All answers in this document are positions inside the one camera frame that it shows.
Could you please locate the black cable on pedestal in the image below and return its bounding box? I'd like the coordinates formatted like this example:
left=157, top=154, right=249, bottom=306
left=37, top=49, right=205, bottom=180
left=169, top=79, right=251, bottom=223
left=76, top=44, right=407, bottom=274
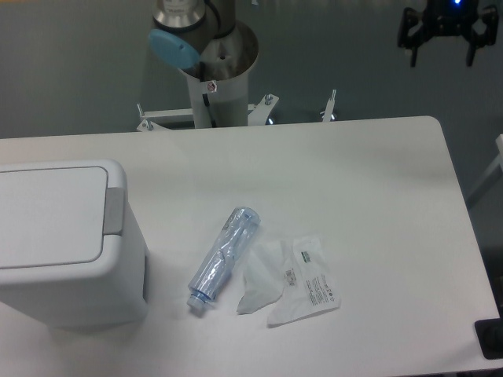
left=198, top=60, right=217, bottom=129

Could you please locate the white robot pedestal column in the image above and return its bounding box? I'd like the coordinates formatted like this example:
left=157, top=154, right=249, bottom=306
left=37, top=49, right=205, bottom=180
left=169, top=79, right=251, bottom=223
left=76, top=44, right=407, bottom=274
left=183, top=72, right=248, bottom=129

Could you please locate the white pedestal base frame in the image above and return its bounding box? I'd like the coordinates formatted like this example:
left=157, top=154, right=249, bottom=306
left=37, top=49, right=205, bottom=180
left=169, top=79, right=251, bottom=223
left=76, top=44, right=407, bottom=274
left=136, top=89, right=338, bottom=133

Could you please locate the white trash can lid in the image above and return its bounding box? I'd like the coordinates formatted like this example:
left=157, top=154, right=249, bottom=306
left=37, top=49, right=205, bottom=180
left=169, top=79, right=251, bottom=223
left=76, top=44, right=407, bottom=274
left=1, top=167, right=108, bottom=269

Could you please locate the crumpled white tissue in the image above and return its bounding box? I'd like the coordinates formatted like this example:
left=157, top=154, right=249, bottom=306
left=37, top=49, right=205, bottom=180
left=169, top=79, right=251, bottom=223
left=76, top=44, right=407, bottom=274
left=237, top=240, right=289, bottom=314

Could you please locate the black device at table edge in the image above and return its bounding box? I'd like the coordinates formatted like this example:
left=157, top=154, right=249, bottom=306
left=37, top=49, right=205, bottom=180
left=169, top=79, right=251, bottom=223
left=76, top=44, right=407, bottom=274
left=474, top=318, right=502, bottom=360

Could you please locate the clear crushed plastic bottle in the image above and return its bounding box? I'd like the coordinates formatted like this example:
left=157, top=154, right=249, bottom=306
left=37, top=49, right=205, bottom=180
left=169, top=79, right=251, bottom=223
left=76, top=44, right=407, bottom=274
left=187, top=207, right=260, bottom=312

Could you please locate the white plastic trash can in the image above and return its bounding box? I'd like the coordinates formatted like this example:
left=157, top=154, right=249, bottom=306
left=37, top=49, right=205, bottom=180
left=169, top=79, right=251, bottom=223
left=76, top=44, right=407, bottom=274
left=1, top=159, right=149, bottom=328

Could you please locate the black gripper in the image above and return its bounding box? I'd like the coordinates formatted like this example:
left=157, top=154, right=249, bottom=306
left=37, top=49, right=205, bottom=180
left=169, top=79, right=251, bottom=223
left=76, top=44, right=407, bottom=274
left=397, top=0, right=498, bottom=67

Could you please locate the white printed plastic wrapper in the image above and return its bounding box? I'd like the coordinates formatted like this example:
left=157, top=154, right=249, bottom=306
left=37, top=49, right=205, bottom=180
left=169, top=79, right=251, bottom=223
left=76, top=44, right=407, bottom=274
left=267, top=236, right=341, bottom=328

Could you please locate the grey lid push button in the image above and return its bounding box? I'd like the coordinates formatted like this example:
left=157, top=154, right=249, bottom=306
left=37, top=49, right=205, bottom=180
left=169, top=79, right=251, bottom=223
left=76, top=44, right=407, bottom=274
left=103, top=188, right=126, bottom=236

